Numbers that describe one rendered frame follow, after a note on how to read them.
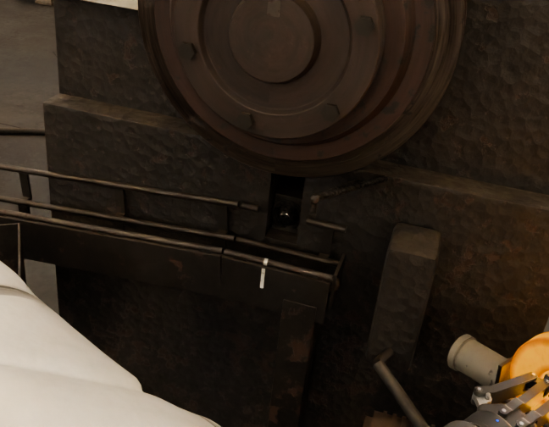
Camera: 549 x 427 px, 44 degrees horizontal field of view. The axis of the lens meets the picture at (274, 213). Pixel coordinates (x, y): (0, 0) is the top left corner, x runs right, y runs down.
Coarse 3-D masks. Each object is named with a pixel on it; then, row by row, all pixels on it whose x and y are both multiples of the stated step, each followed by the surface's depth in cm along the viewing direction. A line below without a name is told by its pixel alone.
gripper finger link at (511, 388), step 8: (520, 376) 91; (528, 376) 91; (536, 376) 91; (496, 384) 90; (504, 384) 90; (512, 384) 90; (520, 384) 90; (480, 392) 88; (496, 392) 89; (504, 392) 89; (512, 392) 90; (520, 392) 91; (472, 400) 89; (496, 400) 90; (504, 400) 90
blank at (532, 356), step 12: (540, 336) 94; (528, 348) 95; (540, 348) 93; (516, 360) 97; (528, 360) 95; (540, 360) 94; (516, 372) 98; (528, 372) 96; (540, 372) 94; (516, 396) 99
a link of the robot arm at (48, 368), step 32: (0, 288) 32; (0, 320) 29; (32, 320) 31; (64, 320) 34; (0, 352) 27; (32, 352) 28; (64, 352) 30; (96, 352) 32; (0, 384) 24; (32, 384) 25; (64, 384) 27; (96, 384) 29; (128, 384) 32; (0, 416) 23; (32, 416) 24; (64, 416) 25; (96, 416) 26; (128, 416) 28; (160, 416) 30; (192, 416) 34
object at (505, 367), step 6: (510, 360) 98; (498, 366) 97; (504, 366) 97; (510, 366) 99; (498, 372) 98; (504, 372) 98; (498, 378) 98; (504, 378) 99; (510, 378) 100; (504, 402) 102
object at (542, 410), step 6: (546, 402) 87; (540, 408) 86; (546, 408) 86; (528, 414) 85; (534, 414) 85; (540, 414) 85; (546, 414) 86; (522, 420) 84; (528, 420) 84; (534, 420) 84; (540, 420) 85; (546, 420) 87; (516, 426) 83; (522, 426) 83; (528, 426) 83; (540, 426) 86
